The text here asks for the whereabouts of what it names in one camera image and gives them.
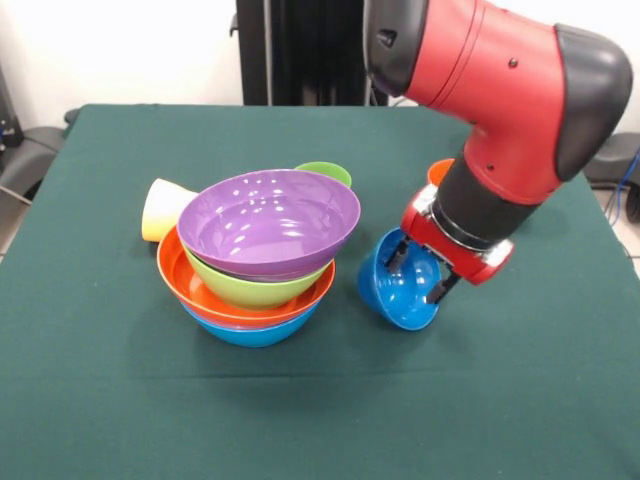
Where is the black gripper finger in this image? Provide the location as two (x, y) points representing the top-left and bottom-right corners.
(425, 269), (462, 306)
(383, 234), (413, 274)

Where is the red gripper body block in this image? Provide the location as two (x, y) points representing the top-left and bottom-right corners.
(400, 184), (516, 287)

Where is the dark blue small bowl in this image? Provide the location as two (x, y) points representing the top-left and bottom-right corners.
(356, 227), (442, 332)

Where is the plain orange cup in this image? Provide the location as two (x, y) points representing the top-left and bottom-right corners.
(427, 158), (456, 187)

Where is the plain green cup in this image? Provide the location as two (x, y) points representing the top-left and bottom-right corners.
(293, 161), (353, 190)

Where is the purple bowl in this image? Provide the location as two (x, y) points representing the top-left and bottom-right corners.
(176, 168), (362, 281)

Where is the large green bowl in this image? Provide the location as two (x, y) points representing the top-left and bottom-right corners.
(182, 248), (336, 311)

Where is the large blue bowl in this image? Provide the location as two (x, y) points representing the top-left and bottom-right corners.
(180, 299), (321, 349)

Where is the wide orange bowl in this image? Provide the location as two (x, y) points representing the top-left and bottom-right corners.
(156, 225), (336, 329)

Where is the ribbed yellow cup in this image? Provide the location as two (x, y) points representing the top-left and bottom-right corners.
(141, 178), (199, 244)

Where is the dark green table cloth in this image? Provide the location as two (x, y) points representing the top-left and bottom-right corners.
(0, 103), (640, 480)

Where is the grey chair base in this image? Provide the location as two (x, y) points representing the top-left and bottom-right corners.
(0, 124), (69, 191)

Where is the blue cable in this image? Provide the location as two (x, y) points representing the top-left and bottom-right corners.
(604, 149), (640, 224)

